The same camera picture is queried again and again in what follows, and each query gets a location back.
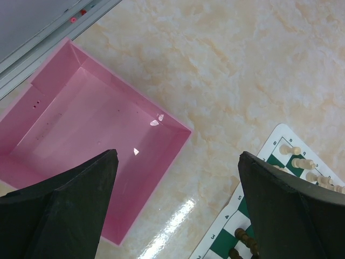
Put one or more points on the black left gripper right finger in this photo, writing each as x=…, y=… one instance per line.
x=291, y=217

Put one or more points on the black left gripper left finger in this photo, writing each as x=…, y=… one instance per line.
x=61, y=217

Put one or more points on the green white chess mat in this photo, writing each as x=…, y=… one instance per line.
x=283, y=149

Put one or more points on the pink rectangular tray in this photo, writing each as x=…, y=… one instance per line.
x=74, y=108

